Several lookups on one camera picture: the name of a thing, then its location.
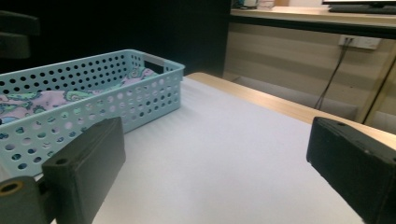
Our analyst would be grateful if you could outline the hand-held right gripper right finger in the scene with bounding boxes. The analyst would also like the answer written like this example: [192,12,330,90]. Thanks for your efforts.
[305,116,396,224]

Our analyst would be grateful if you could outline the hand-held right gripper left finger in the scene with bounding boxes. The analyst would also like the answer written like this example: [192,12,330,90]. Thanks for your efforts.
[41,116,127,224]

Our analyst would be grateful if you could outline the light blue perforated plastic basket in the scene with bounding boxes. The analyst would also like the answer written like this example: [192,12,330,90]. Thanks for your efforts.
[0,49,186,179]

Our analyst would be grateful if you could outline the seahorse print purple cloth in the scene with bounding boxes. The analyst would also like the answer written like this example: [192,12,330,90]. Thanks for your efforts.
[0,66,159,126]

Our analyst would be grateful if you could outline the light wooden table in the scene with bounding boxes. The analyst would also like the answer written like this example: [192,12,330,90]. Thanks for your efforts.
[186,71,396,151]

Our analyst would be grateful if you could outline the white table mat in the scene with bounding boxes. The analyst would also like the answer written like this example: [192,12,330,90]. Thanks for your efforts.
[0,77,366,224]

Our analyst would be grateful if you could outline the black curtain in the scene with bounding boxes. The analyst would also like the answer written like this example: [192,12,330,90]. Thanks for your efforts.
[0,0,232,78]

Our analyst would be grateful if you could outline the dark monitor base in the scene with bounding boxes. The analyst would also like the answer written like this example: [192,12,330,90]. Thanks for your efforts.
[321,0,396,16]

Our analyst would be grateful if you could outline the black wall power cable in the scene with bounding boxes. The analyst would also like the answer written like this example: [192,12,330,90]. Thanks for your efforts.
[313,37,355,110]

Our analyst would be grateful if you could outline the white wall power outlet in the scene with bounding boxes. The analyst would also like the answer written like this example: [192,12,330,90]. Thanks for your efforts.
[338,34,383,51]

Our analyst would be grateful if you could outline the wooden wall shelf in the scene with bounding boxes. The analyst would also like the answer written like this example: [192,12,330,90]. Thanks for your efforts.
[229,5,396,40]

